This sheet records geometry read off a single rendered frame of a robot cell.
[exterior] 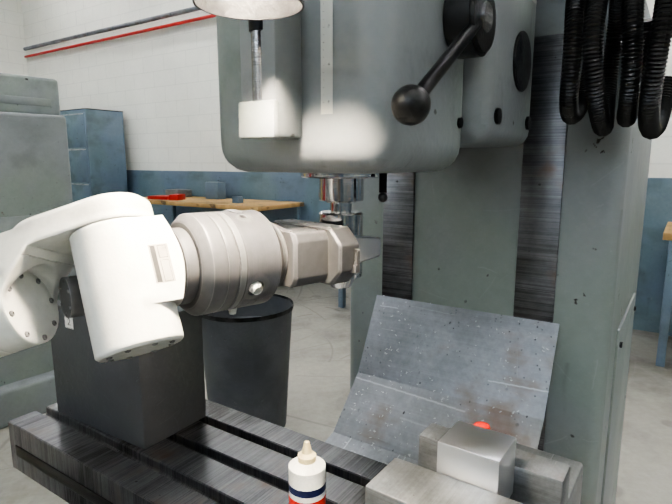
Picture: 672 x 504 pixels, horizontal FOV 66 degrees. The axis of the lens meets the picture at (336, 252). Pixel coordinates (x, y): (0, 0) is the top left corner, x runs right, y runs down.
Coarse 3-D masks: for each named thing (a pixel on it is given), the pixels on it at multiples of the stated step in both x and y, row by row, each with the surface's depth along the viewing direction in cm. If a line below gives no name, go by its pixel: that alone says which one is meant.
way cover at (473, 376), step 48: (384, 336) 94; (432, 336) 89; (480, 336) 85; (384, 384) 91; (432, 384) 87; (480, 384) 83; (528, 384) 79; (336, 432) 89; (384, 432) 85; (528, 432) 77
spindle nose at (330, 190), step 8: (320, 184) 54; (328, 184) 53; (336, 184) 53; (344, 184) 53; (352, 184) 53; (360, 184) 54; (320, 192) 54; (328, 192) 53; (336, 192) 53; (344, 192) 53; (352, 192) 53; (360, 192) 54; (320, 200) 54; (328, 200) 53; (336, 200) 53; (344, 200) 53; (352, 200) 53; (360, 200) 54
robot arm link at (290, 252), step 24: (240, 216) 46; (264, 216) 47; (240, 240) 43; (264, 240) 45; (288, 240) 47; (312, 240) 48; (336, 240) 48; (264, 264) 44; (288, 264) 48; (312, 264) 48; (336, 264) 48; (240, 288) 43; (264, 288) 45
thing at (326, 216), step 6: (324, 210) 57; (354, 210) 57; (324, 216) 54; (330, 216) 53; (336, 216) 53; (342, 216) 53; (348, 216) 53; (354, 216) 54; (360, 216) 54; (324, 222) 54; (330, 222) 54; (336, 222) 53; (342, 222) 53; (348, 222) 53; (354, 222) 54
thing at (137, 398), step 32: (64, 320) 80; (192, 320) 79; (64, 352) 82; (160, 352) 75; (192, 352) 80; (64, 384) 83; (96, 384) 78; (128, 384) 74; (160, 384) 75; (192, 384) 81; (96, 416) 79; (128, 416) 75; (160, 416) 76; (192, 416) 81
